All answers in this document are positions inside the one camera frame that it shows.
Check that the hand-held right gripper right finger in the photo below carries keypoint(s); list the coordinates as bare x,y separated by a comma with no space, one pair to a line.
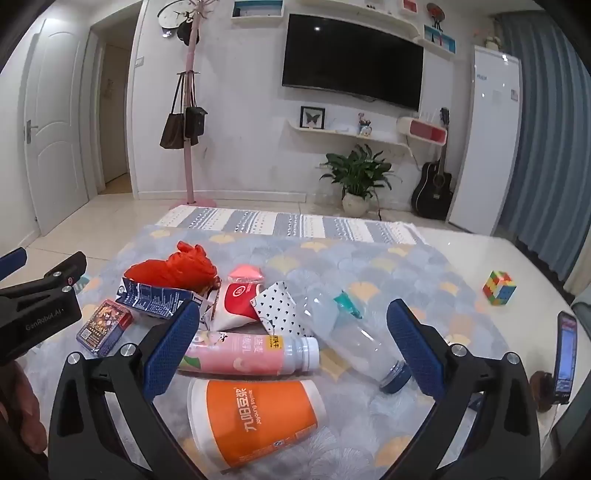
415,341

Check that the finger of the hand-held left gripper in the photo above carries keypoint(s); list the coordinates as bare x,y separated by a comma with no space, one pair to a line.
57,277
11,263

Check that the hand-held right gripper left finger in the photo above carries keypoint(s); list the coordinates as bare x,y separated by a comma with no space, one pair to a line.
171,350

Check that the teal clay packet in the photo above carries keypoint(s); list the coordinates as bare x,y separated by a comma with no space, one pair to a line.
346,304

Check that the orange paper cup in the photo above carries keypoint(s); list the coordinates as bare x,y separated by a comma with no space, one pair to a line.
249,415

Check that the black shoulder bag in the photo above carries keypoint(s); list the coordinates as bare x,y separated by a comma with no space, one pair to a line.
196,124

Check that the person's left hand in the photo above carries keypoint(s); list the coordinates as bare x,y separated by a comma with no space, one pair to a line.
27,406

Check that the blue milk carton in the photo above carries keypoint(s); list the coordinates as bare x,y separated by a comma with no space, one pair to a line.
152,297

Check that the clear plastic bottle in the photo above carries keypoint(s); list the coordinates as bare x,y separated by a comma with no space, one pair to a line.
351,337

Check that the printed card box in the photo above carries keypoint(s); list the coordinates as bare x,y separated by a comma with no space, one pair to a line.
104,323

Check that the pink plastic bottle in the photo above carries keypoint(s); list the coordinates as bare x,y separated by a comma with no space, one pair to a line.
240,353

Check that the white red snack packet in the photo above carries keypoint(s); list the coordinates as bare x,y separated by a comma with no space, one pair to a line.
235,304

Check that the red plastic bag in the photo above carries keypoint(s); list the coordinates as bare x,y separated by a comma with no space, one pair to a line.
180,267

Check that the scallop pattern blanket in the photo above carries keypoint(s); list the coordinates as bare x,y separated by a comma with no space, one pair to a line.
369,263

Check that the colourful puzzle cube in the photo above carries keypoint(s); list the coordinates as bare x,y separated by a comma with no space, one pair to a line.
499,288

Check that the pink clay packet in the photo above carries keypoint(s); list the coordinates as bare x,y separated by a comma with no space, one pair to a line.
244,273

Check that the white dotted packet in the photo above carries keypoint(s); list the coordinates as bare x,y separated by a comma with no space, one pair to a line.
281,307

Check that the brown phone stand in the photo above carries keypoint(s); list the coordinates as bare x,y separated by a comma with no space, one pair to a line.
540,390

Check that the white door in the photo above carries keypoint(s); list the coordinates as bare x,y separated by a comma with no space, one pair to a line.
55,129

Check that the black smartphone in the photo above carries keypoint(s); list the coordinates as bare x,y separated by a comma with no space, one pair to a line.
565,355

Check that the black acoustic guitar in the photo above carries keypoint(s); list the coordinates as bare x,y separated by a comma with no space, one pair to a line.
431,189

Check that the striped floor rug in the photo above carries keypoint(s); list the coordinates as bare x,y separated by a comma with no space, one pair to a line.
258,221

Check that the potted green plant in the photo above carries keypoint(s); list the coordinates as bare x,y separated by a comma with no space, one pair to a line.
358,173

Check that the brown tote bag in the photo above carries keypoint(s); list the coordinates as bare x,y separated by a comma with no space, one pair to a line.
171,131

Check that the pink coat rack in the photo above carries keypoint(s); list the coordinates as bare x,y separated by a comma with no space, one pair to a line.
190,138

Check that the white refrigerator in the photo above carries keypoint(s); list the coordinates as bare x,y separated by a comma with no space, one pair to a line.
485,138

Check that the small colourful figurine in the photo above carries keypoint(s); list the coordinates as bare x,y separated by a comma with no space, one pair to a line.
364,125

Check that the blue curtain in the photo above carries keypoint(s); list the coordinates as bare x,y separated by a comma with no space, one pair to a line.
554,161

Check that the framed butterfly picture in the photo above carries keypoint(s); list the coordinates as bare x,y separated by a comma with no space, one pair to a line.
312,117

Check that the teal pink box shelf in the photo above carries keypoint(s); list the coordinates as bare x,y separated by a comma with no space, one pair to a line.
439,39

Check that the flower vase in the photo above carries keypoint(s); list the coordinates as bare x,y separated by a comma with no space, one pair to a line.
494,39

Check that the round red fan ornament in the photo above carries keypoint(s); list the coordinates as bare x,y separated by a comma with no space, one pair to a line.
435,13

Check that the teal white box shelf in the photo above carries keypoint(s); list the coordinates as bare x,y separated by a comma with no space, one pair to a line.
256,10

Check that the red white wall box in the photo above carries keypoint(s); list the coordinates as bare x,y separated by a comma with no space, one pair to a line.
425,131

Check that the curved white wall shelf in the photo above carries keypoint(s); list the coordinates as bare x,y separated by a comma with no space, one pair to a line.
341,134

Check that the round wall clock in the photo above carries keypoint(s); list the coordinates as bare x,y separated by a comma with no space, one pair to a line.
166,21

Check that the black wall television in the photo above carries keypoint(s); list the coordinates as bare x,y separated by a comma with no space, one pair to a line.
351,60

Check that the long white wall shelf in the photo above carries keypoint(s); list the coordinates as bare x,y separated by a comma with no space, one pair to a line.
369,14

